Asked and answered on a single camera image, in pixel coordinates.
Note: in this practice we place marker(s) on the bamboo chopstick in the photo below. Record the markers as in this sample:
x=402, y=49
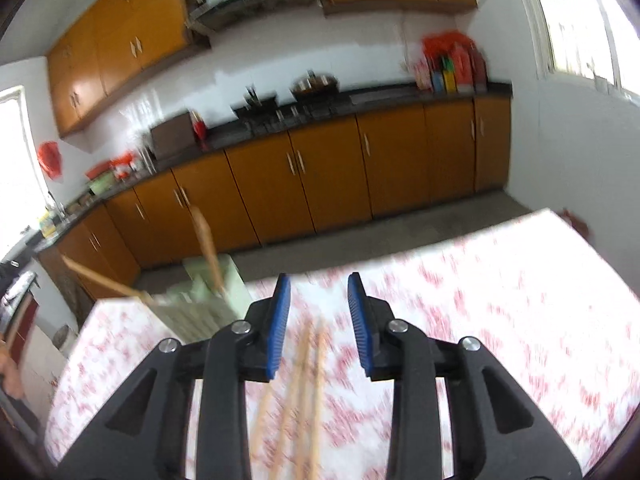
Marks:
x=307, y=465
x=291, y=397
x=108, y=283
x=205, y=239
x=259, y=420

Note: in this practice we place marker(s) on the brown cutting board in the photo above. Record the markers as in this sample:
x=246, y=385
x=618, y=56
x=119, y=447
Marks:
x=173, y=136

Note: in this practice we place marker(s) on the red thermos flasks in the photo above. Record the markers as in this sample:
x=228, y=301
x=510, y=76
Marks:
x=469, y=69

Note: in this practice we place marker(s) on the green perforated utensil holder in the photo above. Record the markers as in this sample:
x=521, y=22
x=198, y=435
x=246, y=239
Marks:
x=195, y=310

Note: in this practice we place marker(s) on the lidded wok on stove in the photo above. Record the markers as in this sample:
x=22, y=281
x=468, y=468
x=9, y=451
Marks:
x=314, y=88

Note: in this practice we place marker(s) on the window right wall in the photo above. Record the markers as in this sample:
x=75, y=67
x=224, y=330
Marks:
x=593, y=39

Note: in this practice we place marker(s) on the red plastic bag on wall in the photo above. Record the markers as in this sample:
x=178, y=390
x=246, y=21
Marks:
x=50, y=160

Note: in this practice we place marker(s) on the red chair back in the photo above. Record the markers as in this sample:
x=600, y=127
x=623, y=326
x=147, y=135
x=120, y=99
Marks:
x=576, y=223

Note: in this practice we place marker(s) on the window left wall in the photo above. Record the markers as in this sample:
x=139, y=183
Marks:
x=23, y=190

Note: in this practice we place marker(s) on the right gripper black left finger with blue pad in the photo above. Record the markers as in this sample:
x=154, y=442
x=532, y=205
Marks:
x=141, y=432

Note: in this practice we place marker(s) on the red plastic bag on counter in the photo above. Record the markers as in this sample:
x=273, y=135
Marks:
x=441, y=44

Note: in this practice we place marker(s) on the brown lower kitchen cabinets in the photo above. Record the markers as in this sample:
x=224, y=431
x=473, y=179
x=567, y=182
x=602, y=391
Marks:
x=295, y=183

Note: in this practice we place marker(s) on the floral red white tablecloth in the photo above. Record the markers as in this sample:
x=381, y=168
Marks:
x=532, y=290

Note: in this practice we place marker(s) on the red bottle on counter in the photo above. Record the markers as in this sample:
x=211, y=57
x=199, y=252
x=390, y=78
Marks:
x=199, y=127

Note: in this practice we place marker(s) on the operator left hand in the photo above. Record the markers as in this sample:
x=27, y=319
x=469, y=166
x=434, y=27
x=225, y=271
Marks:
x=11, y=381

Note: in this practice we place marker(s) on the colourful boxes on counter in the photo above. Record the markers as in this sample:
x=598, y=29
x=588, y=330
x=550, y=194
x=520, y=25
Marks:
x=430, y=76

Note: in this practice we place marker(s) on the yellow dish soap bottle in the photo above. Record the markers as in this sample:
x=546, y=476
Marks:
x=47, y=224

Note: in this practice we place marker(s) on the window wall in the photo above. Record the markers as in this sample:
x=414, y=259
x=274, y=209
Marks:
x=593, y=39
x=23, y=190

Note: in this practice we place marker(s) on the brown upper kitchen cabinets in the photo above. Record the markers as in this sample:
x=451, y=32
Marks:
x=115, y=45

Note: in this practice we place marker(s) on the red and green basins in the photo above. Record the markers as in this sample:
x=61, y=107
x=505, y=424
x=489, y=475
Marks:
x=107, y=174

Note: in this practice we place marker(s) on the brown kitchen cabinets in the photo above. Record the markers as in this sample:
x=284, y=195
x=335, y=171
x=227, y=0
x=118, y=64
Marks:
x=295, y=183
x=115, y=45

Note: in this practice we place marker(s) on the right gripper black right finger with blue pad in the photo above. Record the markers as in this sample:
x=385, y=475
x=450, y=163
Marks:
x=497, y=430

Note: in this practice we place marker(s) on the gas stove top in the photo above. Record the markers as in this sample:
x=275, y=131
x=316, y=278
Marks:
x=271, y=117

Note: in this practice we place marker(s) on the black wok with kettle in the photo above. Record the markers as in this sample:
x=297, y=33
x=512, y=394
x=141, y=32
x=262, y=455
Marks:
x=255, y=102

